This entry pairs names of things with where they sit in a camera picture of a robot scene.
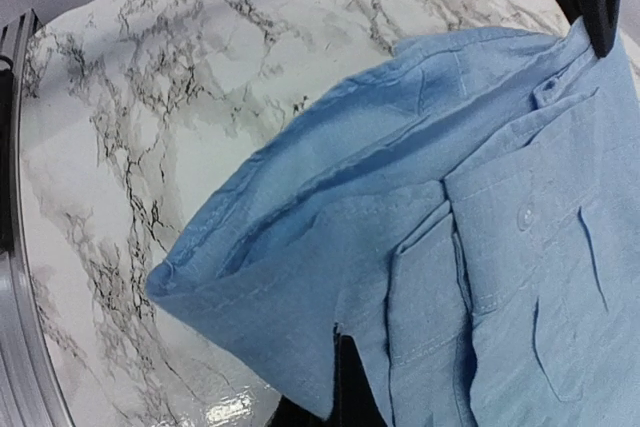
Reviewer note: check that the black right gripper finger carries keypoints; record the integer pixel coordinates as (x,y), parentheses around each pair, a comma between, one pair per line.
(353,400)

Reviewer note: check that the light blue shirt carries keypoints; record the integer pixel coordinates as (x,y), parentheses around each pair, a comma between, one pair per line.
(467,211)

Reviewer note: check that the aluminium front rail frame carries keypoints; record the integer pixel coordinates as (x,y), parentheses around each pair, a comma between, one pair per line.
(30,391)

